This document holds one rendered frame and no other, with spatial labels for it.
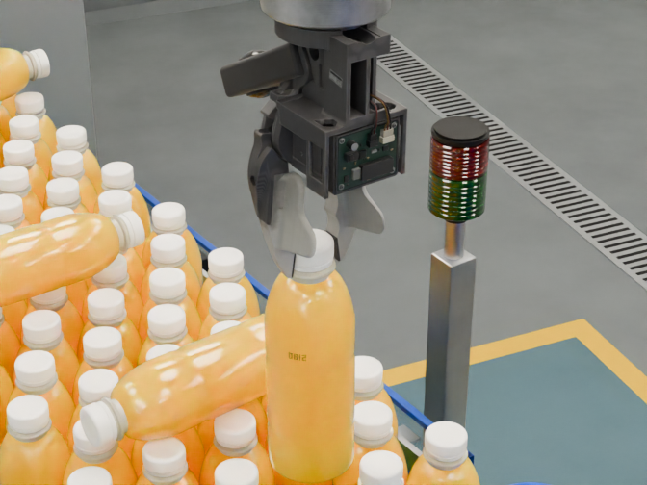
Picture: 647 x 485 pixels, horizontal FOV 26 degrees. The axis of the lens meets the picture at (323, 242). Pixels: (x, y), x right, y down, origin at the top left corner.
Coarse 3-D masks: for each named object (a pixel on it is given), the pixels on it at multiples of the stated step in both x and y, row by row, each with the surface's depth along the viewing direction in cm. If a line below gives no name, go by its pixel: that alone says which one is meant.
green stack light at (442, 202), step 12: (432, 180) 152; (444, 180) 151; (480, 180) 151; (432, 192) 153; (444, 192) 152; (456, 192) 151; (468, 192) 151; (480, 192) 152; (432, 204) 154; (444, 204) 152; (456, 204) 152; (468, 204) 152; (480, 204) 153; (444, 216) 153; (456, 216) 153; (468, 216) 153
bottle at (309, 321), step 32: (288, 288) 108; (320, 288) 108; (288, 320) 108; (320, 320) 108; (352, 320) 110; (288, 352) 109; (320, 352) 109; (352, 352) 112; (288, 384) 111; (320, 384) 110; (352, 384) 113; (288, 416) 112; (320, 416) 112; (352, 416) 115; (288, 448) 114; (320, 448) 114; (352, 448) 117; (320, 480) 115
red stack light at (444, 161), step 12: (432, 144) 151; (444, 144) 149; (480, 144) 149; (432, 156) 151; (444, 156) 150; (456, 156) 149; (468, 156) 149; (480, 156) 150; (432, 168) 152; (444, 168) 150; (456, 168) 150; (468, 168) 150; (480, 168) 151; (456, 180) 150; (468, 180) 151
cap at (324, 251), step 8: (320, 232) 109; (320, 240) 108; (328, 240) 108; (320, 248) 107; (328, 248) 107; (296, 256) 107; (320, 256) 107; (328, 256) 107; (296, 264) 107; (304, 264) 107; (312, 264) 107; (320, 264) 107; (328, 264) 108
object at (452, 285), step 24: (432, 264) 159; (456, 264) 157; (432, 288) 161; (456, 288) 159; (432, 312) 162; (456, 312) 160; (432, 336) 164; (456, 336) 162; (432, 360) 165; (456, 360) 164; (432, 384) 167; (456, 384) 166; (432, 408) 168; (456, 408) 168
